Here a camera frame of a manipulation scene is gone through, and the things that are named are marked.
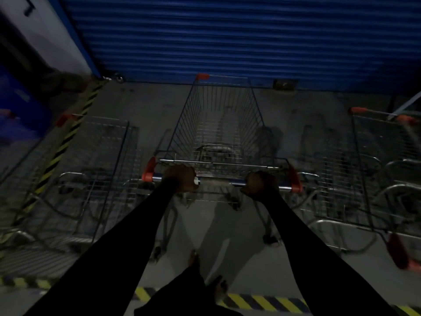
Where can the person's left forearm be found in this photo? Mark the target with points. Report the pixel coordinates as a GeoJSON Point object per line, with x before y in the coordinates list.
{"type": "Point", "coordinates": [105, 256]}

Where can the blue roller shutter door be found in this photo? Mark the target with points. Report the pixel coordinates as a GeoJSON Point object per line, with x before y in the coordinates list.
{"type": "Point", "coordinates": [246, 39]}

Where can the person's foot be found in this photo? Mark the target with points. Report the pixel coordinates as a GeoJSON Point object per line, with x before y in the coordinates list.
{"type": "Point", "coordinates": [194, 259]}
{"type": "Point", "coordinates": [221, 289]}

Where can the blue plastic trash bin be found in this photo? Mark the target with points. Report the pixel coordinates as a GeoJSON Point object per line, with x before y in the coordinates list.
{"type": "Point", "coordinates": [23, 108]}

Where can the shutter floor lock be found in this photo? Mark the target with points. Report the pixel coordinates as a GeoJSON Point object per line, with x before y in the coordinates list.
{"type": "Point", "coordinates": [284, 84]}

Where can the person's right foot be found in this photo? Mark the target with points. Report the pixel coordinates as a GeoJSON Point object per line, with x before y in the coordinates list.
{"type": "Point", "coordinates": [221, 289]}

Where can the person's right forearm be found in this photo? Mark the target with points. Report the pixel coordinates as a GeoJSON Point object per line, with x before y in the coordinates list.
{"type": "Point", "coordinates": [322, 259]}

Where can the person's left foot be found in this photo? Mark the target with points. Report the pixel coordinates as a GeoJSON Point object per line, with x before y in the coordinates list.
{"type": "Point", "coordinates": [194, 259]}

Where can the person's right hand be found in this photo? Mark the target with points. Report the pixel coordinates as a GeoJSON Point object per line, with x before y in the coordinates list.
{"type": "Point", "coordinates": [261, 187]}

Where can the person's dark clothing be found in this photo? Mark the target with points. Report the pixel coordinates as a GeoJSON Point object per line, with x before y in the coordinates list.
{"type": "Point", "coordinates": [184, 296]}

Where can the person's left hand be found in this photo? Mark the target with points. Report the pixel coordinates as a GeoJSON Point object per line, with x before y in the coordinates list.
{"type": "Point", "coordinates": [181, 179]}

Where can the small metal shutter latch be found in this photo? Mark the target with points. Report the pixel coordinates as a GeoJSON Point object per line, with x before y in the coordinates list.
{"type": "Point", "coordinates": [118, 78]}

